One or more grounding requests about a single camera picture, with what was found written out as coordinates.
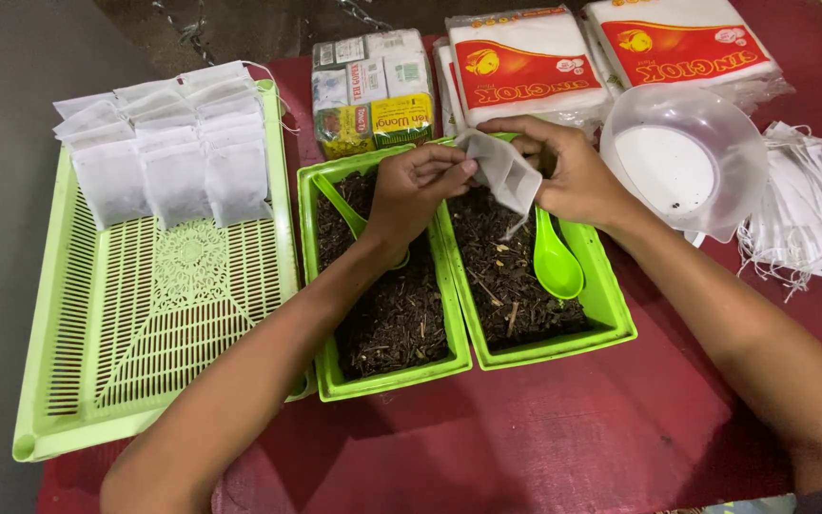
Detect person's right hand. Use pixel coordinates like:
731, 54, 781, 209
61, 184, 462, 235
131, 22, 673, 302
477, 116, 635, 231

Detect person's left hand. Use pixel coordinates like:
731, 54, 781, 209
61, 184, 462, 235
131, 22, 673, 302
364, 144, 480, 255

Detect white tea bag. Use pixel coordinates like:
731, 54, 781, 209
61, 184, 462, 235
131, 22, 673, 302
457, 128, 545, 241

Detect white bag pack red label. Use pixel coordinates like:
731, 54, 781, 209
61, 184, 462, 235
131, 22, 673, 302
445, 6, 616, 134
582, 0, 795, 109
432, 37, 466, 138

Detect wrapped bundle of tea packets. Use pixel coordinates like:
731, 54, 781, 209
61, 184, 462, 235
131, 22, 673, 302
310, 29, 438, 161

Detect green plastic spoon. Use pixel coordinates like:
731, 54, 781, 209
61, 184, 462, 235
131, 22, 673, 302
311, 173, 411, 271
532, 206, 586, 301

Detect loose dried tea leaves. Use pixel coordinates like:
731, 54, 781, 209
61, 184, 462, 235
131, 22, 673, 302
314, 170, 452, 381
447, 186, 591, 353

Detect clear plastic bowl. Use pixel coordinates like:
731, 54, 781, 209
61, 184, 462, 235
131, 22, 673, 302
598, 84, 771, 244

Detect green plastic tub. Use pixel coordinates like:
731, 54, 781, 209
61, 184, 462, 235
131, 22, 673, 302
297, 143, 474, 404
431, 132, 639, 372

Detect rows of filled tea bags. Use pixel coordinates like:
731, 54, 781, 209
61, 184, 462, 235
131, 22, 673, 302
52, 60, 302, 231

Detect light green slotted tray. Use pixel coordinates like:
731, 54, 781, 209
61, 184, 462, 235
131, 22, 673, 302
13, 79, 316, 464

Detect metal chain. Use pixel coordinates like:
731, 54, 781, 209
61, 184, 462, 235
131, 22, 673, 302
334, 0, 395, 31
150, 0, 216, 67

